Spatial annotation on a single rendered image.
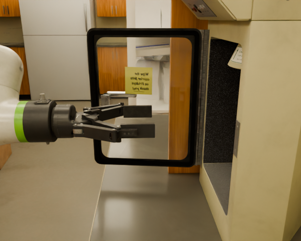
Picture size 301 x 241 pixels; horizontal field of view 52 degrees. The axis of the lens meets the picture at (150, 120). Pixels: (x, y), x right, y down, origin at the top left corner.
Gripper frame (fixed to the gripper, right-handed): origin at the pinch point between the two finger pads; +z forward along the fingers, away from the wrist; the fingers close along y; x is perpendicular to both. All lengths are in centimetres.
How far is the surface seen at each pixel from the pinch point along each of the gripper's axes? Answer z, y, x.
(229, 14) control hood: 12.7, -13.5, -22.3
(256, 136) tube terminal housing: 19.3, -14.2, -1.2
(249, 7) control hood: 15.7, -14.2, -23.3
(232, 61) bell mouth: 17.8, -0.9, -13.0
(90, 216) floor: -40, 133, 120
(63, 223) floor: -58, 126, 120
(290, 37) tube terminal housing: 22.9, -14.2, -18.7
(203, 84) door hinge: 15.9, 17.4, -4.4
